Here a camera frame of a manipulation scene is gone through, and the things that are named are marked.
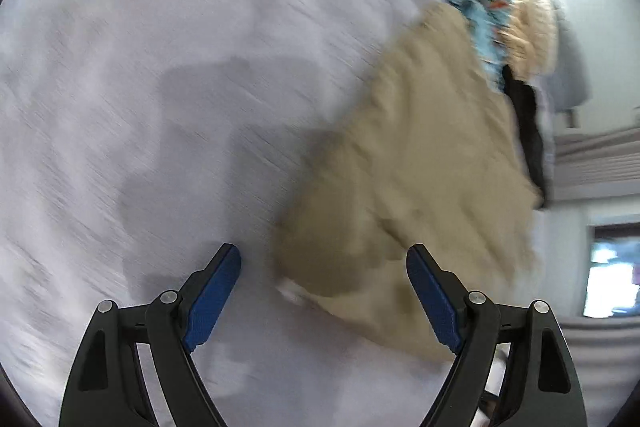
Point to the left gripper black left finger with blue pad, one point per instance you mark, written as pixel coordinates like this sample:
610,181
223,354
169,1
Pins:
106,385

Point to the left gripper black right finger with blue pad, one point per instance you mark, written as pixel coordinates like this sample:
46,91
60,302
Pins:
512,363

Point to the tan puffer jacket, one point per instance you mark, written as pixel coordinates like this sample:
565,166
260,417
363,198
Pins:
429,156

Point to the black garment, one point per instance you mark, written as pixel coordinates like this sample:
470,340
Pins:
523,99

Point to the grey pillow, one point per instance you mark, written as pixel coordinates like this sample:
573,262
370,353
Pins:
569,86

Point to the lavender fleece bed blanket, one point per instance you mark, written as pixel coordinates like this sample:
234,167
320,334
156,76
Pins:
137,137

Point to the beige striped knit garment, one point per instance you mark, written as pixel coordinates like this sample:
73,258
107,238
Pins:
531,39

